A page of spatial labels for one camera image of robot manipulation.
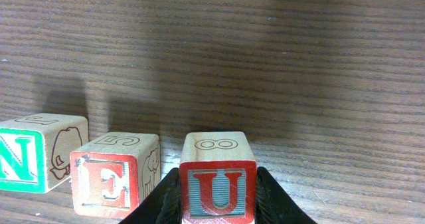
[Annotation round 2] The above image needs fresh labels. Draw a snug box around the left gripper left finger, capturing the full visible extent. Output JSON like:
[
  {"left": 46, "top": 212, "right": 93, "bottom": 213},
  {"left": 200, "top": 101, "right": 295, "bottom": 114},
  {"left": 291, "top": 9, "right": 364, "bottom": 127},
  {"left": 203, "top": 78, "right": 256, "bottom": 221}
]
[{"left": 120, "top": 168, "right": 182, "bottom": 224}]

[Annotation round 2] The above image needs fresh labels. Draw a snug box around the green N block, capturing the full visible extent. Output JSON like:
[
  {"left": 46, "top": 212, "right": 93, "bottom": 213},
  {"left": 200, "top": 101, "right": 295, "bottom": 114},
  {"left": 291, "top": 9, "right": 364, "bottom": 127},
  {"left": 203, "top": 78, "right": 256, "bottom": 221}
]
[{"left": 1, "top": 113, "right": 89, "bottom": 193}]

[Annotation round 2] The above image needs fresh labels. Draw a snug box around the red U block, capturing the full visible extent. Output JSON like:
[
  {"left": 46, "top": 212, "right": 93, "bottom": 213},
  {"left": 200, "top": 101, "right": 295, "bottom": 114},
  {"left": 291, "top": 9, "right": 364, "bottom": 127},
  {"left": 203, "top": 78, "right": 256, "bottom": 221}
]
[{"left": 179, "top": 132, "right": 257, "bottom": 223}]

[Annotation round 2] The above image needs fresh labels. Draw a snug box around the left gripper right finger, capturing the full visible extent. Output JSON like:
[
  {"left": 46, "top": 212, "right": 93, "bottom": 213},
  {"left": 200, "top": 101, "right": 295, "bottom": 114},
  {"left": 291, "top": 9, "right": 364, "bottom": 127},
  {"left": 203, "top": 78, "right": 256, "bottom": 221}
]
[{"left": 254, "top": 167, "right": 317, "bottom": 224}]

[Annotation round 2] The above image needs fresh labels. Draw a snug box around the red E block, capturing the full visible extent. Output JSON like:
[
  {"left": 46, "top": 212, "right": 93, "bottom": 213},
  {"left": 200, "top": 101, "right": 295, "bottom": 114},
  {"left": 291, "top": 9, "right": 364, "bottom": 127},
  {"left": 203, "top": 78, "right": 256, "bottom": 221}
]
[{"left": 70, "top": 132, "right": 161, "bottom": 219}]

